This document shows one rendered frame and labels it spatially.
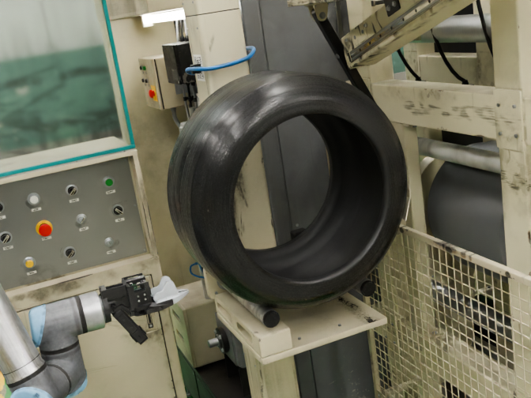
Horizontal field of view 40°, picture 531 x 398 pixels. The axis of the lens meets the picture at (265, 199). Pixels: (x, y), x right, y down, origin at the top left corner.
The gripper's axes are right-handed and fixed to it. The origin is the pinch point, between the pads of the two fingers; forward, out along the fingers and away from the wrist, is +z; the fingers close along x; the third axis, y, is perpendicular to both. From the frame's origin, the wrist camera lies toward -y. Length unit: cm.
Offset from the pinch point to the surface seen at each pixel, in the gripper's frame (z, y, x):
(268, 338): 17.5, -13.9, -8.4
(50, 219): -24, 8, 69
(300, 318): 32.8, -19.0, 6.6
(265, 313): 18.0, -7.5, -7.2
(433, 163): 107, 3, 48
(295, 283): 25.1, 0.2, -12.4
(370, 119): 51, 36, -11
